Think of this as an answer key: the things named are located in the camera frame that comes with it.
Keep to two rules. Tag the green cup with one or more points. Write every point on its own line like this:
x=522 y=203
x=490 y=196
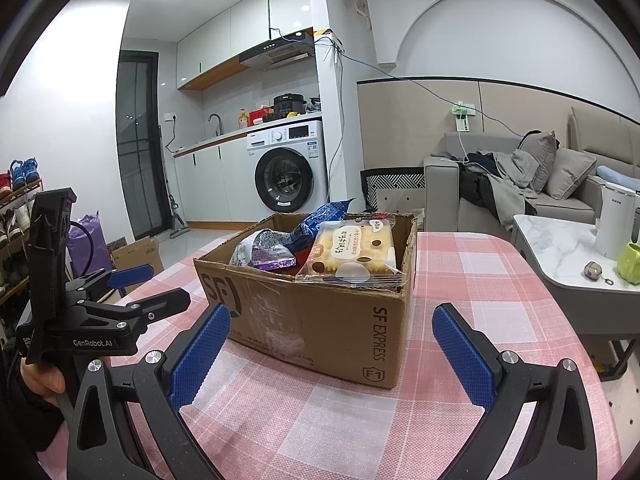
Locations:
x=629 y=265

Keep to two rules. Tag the blue snack packet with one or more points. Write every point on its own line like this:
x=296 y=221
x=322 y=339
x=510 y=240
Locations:
x=310 y=225

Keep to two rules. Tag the grey plastic bag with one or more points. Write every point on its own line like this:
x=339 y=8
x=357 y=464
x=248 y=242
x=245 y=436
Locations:
x=312 y=105

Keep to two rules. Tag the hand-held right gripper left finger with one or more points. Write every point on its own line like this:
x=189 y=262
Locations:
x=200 y=355

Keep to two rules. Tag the dark grey cushion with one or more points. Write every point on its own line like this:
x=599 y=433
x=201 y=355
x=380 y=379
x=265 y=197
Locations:
x=537 y=160

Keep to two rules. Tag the white upper kitchen cabinets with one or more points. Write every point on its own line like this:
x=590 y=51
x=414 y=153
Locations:
x=225 y=35

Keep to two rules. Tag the white air conditioner pipe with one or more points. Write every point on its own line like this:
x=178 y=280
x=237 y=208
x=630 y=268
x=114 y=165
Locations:
x=362 y=10

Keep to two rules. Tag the grey sofa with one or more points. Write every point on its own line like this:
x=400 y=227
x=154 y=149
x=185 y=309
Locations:
x=442 y=190

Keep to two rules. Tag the metal kitchen faucet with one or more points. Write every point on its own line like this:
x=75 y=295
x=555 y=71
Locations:
x=218 y=119

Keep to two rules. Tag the clear cake packet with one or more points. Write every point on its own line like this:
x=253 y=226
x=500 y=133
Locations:
x=350 y=255

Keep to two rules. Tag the dark glass door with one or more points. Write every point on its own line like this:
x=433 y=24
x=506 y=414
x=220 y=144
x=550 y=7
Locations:
x=140 y=150

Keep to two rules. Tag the red box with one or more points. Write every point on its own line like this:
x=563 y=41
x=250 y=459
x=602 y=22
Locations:
x=260 y=115

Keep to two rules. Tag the brown floor cardboard box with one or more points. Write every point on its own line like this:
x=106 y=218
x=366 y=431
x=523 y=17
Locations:
x=137 y=260

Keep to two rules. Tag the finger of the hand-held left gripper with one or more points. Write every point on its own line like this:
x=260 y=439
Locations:
x=132 y=276
x=165 y=302

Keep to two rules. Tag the white electric kettle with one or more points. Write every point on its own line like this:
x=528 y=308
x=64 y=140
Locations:
x=615 y=225

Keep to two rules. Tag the green white wall charger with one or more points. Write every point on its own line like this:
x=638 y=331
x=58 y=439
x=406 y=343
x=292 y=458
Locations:
x=462 y=115

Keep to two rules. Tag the grey garment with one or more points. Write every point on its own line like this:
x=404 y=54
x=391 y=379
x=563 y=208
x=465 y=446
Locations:
x=515 y=185

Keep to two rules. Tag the white marble coffee table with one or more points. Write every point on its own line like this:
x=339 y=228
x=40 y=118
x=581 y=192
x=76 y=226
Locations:
x=550 y=245

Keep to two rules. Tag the silver range hood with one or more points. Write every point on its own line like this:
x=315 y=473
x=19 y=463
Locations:
x=280 y=52

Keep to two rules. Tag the red shoe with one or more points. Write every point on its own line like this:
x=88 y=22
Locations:
x=5 y=182

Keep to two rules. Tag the white washing machine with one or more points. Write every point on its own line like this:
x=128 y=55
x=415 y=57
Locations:
x=287 y=175

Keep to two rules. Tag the black pressure cooker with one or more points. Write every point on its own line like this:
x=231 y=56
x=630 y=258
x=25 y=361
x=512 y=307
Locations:
x=289 y=105

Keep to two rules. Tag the black jacket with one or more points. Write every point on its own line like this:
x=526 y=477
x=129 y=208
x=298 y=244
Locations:
x=477 y=190

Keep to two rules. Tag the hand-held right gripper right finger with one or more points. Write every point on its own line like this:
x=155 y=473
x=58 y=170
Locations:
x=462 y=355

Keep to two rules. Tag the white kitchen base cabinet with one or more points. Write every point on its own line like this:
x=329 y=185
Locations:
x=215 y=185

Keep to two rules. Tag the yellow bottle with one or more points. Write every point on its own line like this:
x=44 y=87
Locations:
x=243 y=120

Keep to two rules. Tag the light grey cushion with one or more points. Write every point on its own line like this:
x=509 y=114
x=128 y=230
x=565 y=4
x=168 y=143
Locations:
x=570 y=175

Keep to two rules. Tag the grey stick vacuum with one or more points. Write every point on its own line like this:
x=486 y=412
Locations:
x=177 y=225

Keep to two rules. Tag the person's left hand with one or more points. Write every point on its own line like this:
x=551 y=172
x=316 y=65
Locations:
x=42 y=382

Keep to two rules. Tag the pink plaid tablecloth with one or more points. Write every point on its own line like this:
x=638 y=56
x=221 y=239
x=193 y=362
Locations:
x=475 y=280

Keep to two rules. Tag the purple plastic bag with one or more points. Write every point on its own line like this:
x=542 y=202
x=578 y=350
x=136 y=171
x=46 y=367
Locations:
x=97 y=250

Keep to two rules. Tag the silver purple snack packet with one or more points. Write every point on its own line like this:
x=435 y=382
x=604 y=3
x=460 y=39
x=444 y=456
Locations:
x=265 y=252

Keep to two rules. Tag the wooden shoe rack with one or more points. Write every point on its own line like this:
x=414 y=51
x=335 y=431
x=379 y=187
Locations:
x=15 y=290

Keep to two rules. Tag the light blue bolster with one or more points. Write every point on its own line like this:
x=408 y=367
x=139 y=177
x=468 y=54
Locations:
x=617 y=176

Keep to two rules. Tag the blue sneakers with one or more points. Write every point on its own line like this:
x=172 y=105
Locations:
x=25 y=172

